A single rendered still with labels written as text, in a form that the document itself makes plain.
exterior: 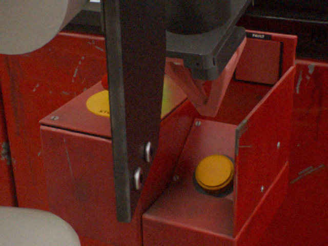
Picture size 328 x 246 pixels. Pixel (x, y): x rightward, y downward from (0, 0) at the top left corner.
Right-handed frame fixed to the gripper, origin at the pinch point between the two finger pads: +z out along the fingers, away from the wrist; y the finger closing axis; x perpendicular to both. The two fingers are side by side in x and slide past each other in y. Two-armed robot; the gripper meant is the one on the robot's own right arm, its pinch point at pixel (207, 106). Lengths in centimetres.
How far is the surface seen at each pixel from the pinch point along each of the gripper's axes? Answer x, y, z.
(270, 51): -2.3, 10.6, 0.7
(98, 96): 13.0, 2.0, 2.5
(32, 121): 38.6, 17.6, 23.0
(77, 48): 29.3, 21.1, 10.9
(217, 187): -0.5, -1.2, 8.6
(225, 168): -0.8, 0.6, 7.7
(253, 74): -0.6, 10.0, 3.2
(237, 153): -4.5, -4.8, 0.3
